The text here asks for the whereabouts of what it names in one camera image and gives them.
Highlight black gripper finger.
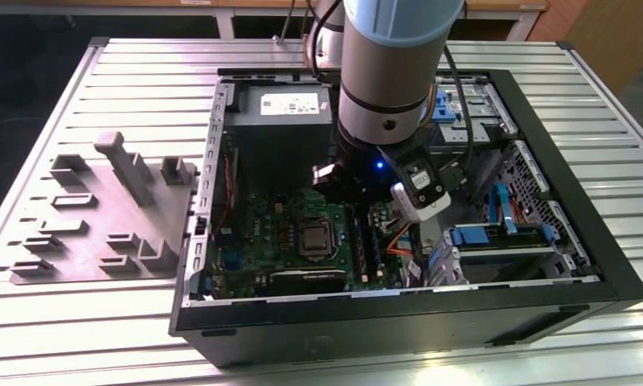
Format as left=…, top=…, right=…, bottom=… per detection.
left=311, top=162, right=339, bottom=189

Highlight grey power supply unit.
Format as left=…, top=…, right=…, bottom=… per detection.
left=223, top=83, right=343, bottom=192

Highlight green motherboard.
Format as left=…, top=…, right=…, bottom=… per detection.
left=208, top=188, right=409, bottom=301

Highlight silver CPU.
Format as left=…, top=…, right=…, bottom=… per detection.
left=301, top=227, right=332, bottom=250

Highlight CPU socket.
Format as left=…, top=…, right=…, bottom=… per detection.
left=295, top=216, right=340, bottom=263

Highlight blue disk carrier with disk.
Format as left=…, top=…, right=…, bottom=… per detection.
left=448, top=224, right=558, bottom=248

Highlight black graphics card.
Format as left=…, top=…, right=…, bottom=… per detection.
left=267, top=268, right=349, bottom=297

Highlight metal drive cage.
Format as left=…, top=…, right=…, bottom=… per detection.
left=428, top=74, right=520, bottom=168

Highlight black open PC case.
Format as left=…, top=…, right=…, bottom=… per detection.
left=168, top=67, right=643, bottom=369

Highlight grey parts rack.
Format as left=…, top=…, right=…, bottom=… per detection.
left=8, top=130, right=203, bottom=286

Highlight white framed wooden desk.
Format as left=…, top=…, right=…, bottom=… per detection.
left=0, top=0, right=549, bottom=41

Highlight brown wooden cabinet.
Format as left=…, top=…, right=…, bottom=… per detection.
left=528, top=0, right=643, bottom=96

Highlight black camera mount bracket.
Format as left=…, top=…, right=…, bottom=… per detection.
left=380, top=144, right=443, bottom=202

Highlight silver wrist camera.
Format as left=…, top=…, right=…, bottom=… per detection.
left=389, top=159, right=453, bottom=223

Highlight red wire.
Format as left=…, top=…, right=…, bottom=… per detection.
left=223, top=152, right=237, bottom=230

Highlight orange wire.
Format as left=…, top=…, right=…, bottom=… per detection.
left=387, top=224, right=425, bottom=257

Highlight blue flat data wire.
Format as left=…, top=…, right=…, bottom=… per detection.
left=487, top=183, right=520, bottom=236

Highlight black camera cable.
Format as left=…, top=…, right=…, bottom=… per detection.
left=305, top=0, right=345, bottom=84
left=443, top=43, right=477, bottom=190

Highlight loose cable with plug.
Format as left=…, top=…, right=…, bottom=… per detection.
left=272, top=0, right=297, bottom=44

